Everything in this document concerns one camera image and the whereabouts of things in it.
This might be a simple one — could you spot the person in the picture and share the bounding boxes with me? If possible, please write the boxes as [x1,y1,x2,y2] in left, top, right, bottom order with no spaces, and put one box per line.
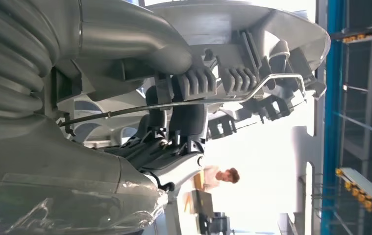
[201,165,241,192]

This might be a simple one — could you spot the blue steel column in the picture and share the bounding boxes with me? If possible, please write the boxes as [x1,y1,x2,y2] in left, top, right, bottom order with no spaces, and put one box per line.
[320,0,347,235]

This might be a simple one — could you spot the roller track yellow wheels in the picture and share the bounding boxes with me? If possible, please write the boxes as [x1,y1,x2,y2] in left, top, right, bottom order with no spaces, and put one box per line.
[335,167,372,229]
[330,22,372,45]

